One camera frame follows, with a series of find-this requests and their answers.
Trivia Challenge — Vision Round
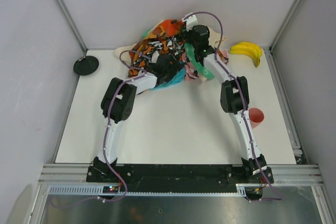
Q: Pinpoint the turquoise blue cloth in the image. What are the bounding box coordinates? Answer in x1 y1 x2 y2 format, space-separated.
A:
151 68 186 91

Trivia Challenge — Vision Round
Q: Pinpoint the orange camouflage cloth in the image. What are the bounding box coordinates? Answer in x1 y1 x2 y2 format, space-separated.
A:
132 19 184 51

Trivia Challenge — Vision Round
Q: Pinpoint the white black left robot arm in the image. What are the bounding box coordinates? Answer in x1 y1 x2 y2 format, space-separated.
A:
93 55 184 176

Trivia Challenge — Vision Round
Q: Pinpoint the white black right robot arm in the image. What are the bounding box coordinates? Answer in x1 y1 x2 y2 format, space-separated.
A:
183 25 271 184

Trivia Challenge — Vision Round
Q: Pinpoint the black orange white patterned cloth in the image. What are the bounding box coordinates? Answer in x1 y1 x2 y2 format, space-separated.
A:
129 35 185 77

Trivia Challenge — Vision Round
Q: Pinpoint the cream cloth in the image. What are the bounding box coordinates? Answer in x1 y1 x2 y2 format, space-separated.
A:
112 20 229 65

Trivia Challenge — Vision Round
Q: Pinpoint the green white tie-dye cloth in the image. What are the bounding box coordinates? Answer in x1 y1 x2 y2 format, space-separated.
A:
141 28 215 80

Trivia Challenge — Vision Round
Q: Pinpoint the yellow banana bunch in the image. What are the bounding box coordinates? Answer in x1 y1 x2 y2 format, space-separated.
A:
230 41 263 68

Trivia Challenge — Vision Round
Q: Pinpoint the black round disc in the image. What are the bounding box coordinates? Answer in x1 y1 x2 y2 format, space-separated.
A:
73 56 99 76

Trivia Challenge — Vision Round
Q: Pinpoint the pink plastic cup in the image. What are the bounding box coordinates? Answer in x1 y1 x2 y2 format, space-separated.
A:
248 108 265 129

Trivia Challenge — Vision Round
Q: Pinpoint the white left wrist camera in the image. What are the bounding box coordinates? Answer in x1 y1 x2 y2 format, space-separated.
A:
149 51 160 64

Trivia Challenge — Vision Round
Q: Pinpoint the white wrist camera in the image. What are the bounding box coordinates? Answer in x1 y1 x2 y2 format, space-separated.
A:
182 13 198 31
149 51 160 64

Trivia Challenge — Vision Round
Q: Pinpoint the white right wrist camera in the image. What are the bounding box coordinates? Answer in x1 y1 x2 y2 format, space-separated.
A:
182 13 198 31

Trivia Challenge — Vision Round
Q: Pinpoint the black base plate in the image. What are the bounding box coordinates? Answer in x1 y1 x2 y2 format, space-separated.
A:
86 163 275 193

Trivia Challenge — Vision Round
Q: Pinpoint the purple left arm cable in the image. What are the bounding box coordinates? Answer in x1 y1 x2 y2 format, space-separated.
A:
49 49 152 209

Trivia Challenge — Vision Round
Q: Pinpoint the right aluminium corner post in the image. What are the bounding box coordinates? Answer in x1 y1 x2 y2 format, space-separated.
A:
269 0 304 52

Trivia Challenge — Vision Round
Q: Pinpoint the aluminium corner post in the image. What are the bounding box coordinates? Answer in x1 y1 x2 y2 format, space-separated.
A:
54 0 88 54
269 0 304 52

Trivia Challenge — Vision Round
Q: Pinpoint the grey slotted cable duct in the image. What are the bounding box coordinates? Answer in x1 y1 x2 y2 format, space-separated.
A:
49 184 246 197

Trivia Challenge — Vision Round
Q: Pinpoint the left aluminium corner post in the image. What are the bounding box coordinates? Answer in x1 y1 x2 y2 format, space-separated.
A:
54 0 88 54

